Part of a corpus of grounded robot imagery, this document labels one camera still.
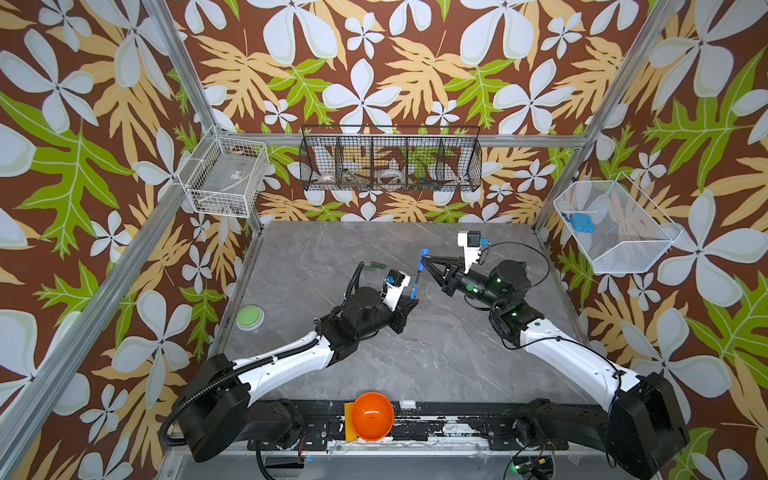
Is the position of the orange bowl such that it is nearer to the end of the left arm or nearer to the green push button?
the end of the left arm

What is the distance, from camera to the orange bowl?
0.73 metres

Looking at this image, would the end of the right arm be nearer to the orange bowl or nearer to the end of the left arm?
the end of the left arm

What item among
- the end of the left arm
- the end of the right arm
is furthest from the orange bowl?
the end of the right arm

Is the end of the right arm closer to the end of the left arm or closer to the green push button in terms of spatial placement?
the end of the left arm

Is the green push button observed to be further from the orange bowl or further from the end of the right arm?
the end of the right arm

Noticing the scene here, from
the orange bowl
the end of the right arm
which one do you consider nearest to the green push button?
the orange bowl
